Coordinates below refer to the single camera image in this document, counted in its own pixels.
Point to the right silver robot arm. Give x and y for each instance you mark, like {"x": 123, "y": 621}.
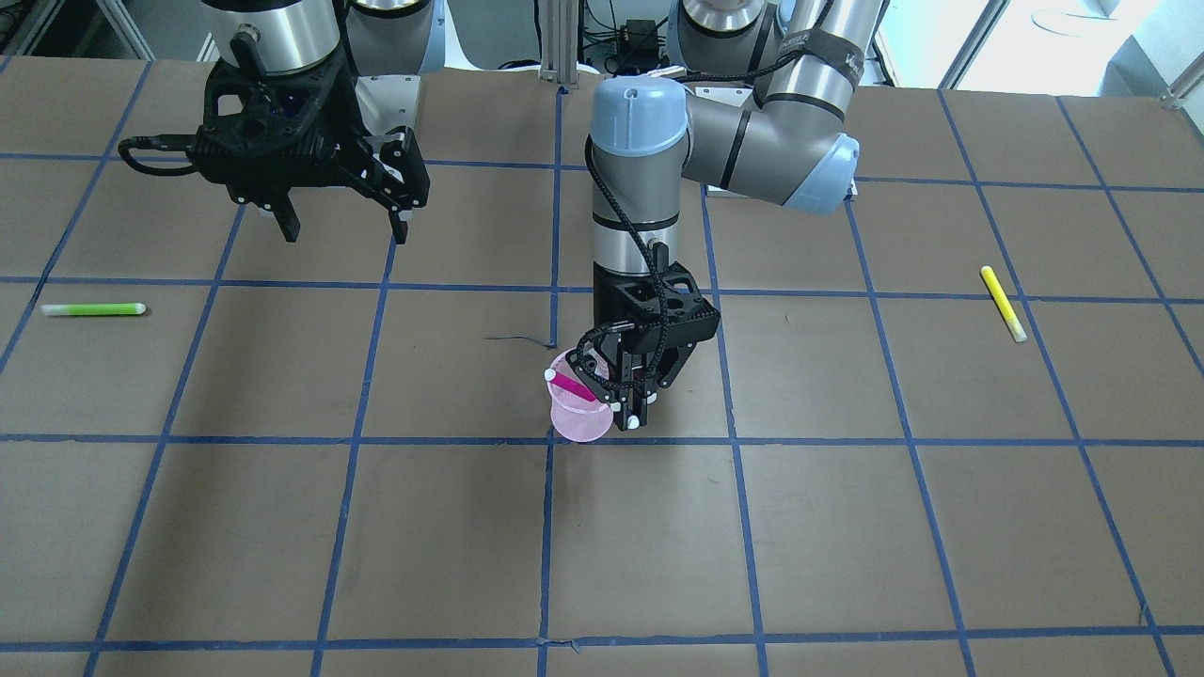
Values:
{"x": 381, "y": 37}

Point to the pink marker pen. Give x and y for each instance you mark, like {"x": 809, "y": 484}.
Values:
{"x": 566, "y": 383}

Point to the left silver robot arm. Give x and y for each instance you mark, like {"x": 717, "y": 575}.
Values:
{"x": 737, "y": 52}

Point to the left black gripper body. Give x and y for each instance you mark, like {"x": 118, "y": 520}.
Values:
{"x": 615, "y": 299}

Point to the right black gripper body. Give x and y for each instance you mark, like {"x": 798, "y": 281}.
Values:
{"x": 344, "y": 111}

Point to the aluminium frame post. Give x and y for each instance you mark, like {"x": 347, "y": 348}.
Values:
{"x": 558, "y": 24}

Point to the pink mesh cup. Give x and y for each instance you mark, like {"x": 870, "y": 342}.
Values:
{"x": 573, "y": 418}

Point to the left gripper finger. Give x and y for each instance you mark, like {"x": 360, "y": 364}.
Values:
{"x": 627, "y": 407}
{"x": 647, "y": 395}

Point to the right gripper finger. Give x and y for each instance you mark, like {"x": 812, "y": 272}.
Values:
{"x": 285, "y": 214}
{"x": 398, "y": 218}

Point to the green marker pen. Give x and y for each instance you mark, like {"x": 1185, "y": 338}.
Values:
{"x": 93, "y": 310}

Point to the yellow marker pen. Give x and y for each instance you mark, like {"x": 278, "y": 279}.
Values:
{"x": 1003, "y": 304}

